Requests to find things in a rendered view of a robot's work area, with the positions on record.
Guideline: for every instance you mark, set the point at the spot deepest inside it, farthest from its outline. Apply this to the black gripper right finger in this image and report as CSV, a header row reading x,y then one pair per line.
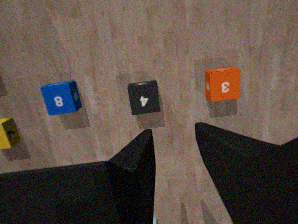
x,y
256,180

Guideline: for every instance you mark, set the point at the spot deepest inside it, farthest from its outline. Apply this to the yellow block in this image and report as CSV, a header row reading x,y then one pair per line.
x,y
9,135

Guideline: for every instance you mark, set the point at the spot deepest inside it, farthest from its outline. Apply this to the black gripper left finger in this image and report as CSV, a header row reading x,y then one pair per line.
x,y
118,191

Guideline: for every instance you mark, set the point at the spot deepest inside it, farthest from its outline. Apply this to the orange block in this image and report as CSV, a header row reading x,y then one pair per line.
x,y
222,83

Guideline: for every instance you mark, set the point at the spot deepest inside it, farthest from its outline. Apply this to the black block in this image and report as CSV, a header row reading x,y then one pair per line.
x,y
144,97

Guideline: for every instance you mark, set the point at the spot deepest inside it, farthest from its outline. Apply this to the blue block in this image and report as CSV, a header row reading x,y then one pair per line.
x,y
61,98

